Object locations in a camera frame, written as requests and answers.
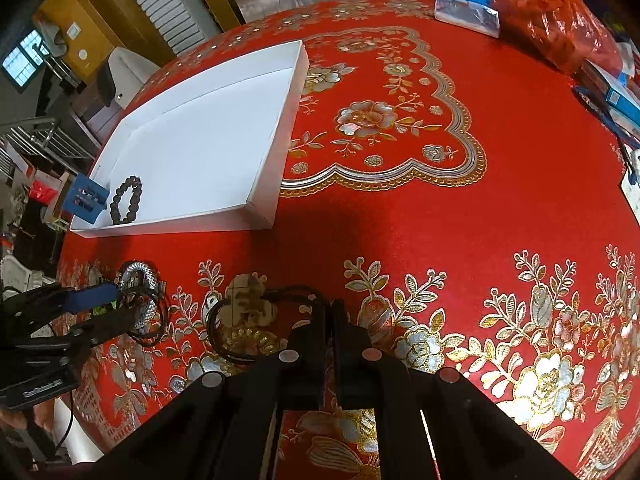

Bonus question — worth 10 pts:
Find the blue cardboard box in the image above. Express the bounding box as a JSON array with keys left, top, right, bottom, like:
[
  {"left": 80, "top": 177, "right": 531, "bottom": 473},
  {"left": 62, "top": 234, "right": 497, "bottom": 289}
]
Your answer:
[{"left": 582, "top": 60, "right": 640, "bottom": 126}]

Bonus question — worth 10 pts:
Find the thin black hair tie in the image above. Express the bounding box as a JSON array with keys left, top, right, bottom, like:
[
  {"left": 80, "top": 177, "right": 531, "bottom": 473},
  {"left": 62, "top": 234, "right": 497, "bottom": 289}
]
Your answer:
[{"left": 131, "top": 285, "right": 169, "bottom": 347}]

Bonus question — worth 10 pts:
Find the silver rhinestone bracelet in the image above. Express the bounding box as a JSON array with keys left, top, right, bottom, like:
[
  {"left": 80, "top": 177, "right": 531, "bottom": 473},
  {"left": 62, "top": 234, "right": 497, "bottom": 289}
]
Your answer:
[{"left": 117, "top": 260, "right": 161, "bottom": 336}]

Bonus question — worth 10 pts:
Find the dark wooden bead bracelet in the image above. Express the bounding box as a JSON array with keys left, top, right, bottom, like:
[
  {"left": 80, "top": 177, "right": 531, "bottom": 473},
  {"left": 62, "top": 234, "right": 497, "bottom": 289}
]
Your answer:
[{"left": 108, "top": 175, "right": 144, "bottom": 223}]

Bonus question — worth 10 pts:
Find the blue white tissue pack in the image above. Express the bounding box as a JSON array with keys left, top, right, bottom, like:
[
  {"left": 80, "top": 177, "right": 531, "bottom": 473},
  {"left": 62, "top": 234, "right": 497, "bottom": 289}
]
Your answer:
[{"left": 434, "top": 0, "right": 501, "bottom": 38}]

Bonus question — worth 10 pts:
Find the white cabinet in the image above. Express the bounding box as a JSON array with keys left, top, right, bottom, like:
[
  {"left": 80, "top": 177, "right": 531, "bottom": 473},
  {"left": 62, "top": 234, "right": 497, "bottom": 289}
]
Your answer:
[{"left": 96, "top": 46, "right": 162, "bottom": 109}]

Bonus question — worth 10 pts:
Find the black hair tie beige charm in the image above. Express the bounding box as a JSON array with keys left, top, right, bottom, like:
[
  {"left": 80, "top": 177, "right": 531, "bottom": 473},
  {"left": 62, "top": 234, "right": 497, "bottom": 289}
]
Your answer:
[{"left": 206, "top": 274, "right": 328, "bottom": 363}]

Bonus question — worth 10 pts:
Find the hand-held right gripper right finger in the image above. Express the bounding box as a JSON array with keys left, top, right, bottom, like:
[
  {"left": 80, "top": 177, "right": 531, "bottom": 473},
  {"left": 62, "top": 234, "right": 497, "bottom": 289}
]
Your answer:
[{"left": 331, "top": 299, "right": 581, "bottom": 480}]

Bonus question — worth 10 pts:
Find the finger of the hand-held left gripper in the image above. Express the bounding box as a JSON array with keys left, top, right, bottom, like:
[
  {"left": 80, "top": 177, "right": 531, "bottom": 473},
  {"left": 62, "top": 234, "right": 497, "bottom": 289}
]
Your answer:
[
  {"left": 15, "top": 306, "right": 145, "bottom": 357},
  {"left": 0, "top": 282, "right": 120, "bottom": 333}
]

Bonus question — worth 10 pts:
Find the blue hair claw clip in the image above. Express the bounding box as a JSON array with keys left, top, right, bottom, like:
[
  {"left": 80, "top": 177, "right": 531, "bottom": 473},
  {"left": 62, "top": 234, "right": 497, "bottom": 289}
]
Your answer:
[{"left": 62, "top": 172, "right": 110, "bottom": 223}]

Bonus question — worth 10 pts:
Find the window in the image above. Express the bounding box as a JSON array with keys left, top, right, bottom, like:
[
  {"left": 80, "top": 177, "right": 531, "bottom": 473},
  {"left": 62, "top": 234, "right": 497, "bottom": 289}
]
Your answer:
[{"left": 2, "top": 29, "right": 51, "bottom": 94}]

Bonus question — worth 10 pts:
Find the small red bag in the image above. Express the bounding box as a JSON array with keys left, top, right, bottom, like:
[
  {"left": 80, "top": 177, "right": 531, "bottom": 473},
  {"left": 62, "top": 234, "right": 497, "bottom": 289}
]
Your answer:
[{"left": 27, "top": 180, "right": 62, "bottom": 207}]

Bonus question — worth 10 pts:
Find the white louvered panel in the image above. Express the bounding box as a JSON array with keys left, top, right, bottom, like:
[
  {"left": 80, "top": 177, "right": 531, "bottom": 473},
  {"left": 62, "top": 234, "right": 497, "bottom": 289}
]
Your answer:
[{"left": 107, "top": 0, "right": 221, "bottom": 56}]

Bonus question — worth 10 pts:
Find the red plastic bag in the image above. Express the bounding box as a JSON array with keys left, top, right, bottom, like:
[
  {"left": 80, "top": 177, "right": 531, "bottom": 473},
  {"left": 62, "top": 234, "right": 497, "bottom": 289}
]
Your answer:
[{"left": 492, "top": 0, "right": 623, "bottom": 75}]

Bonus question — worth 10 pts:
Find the red floral tablecloth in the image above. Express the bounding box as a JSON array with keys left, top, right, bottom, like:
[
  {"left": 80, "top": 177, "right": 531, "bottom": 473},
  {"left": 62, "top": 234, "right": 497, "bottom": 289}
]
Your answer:
[{"left": 55, "top": 0, "right": 640, "bottom": 480}]

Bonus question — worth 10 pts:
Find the white cardboard tray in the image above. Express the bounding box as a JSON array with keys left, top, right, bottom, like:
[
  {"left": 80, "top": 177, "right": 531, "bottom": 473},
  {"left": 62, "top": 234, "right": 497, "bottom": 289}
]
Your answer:
[{"left": 69, "top": 40, "right": 310, "bottom": 239}]

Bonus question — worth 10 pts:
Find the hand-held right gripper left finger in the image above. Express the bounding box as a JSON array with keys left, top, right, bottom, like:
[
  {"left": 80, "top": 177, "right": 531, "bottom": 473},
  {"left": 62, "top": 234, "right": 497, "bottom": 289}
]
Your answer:
[{"left": 90, "top": 300, "right": 331, "bottom": 480}]

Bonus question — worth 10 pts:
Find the metal railing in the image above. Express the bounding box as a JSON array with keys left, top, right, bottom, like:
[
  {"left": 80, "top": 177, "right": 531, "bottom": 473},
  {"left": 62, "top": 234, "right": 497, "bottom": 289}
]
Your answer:
[{"left": 0, "top": 116, "right": 97, "bottom": 172}]

